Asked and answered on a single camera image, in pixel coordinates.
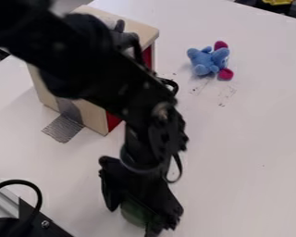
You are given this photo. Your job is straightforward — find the green toy pepper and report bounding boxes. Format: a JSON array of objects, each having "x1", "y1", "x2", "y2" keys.
[{"x1": 119, "y1": 200, "x2": 154, "y2": 230}]

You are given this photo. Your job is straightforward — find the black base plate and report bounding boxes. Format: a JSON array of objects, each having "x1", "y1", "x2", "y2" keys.
[{"x1": 0, "y1": 197, "x2": 76, "y2": 237}]

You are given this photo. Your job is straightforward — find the black cable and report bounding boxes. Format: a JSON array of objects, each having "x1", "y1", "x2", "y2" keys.
[{"x1": 0, "y1": 179, "x2": 44, "y2": 226}]

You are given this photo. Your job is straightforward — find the wooden cabinet with red front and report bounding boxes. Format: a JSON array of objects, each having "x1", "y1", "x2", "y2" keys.
[{"x1": 25, "y1": 5, "x2": 161, "y2": 137}]

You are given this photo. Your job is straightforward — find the blue plush toy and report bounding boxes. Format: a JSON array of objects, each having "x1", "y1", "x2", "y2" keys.
[{"x1": 185, "y1": 40, "x2": 236, "y2": 81}]

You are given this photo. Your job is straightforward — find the grey tape strip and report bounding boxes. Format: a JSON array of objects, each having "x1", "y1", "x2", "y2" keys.
[{"x1": 40, "y1": 97, "x2": 87, "y2": 144}]

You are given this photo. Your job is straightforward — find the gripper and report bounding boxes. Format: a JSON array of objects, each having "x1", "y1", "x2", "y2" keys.
[{"x1": 97, "y1": 156, "x2": 186, "y2": 237}]

